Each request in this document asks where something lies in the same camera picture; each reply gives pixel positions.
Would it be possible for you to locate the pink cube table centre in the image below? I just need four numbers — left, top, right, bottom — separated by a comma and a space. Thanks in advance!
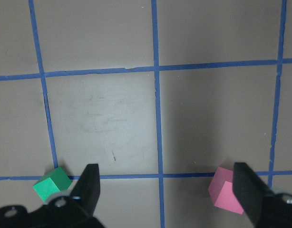
208, 167, 244, 215

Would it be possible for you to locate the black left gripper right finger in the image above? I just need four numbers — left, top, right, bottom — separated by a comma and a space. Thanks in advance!
233, 162, 275, 226

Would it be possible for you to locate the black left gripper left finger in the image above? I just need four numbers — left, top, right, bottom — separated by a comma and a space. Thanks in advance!
70, 163, 100, 216

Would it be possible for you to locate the green cube near left arm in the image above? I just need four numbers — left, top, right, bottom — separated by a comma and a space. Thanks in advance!
33, 167, 72, 201

